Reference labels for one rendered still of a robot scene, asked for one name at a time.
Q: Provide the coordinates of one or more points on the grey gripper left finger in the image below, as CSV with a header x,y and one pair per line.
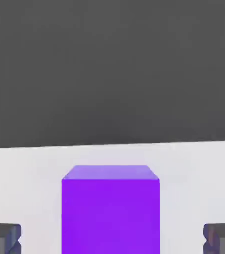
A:
x,y
3,238

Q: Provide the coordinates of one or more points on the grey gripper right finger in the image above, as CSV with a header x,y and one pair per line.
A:
x,y
221,238

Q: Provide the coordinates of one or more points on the small purple cube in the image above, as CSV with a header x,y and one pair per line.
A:
x,y
110,214

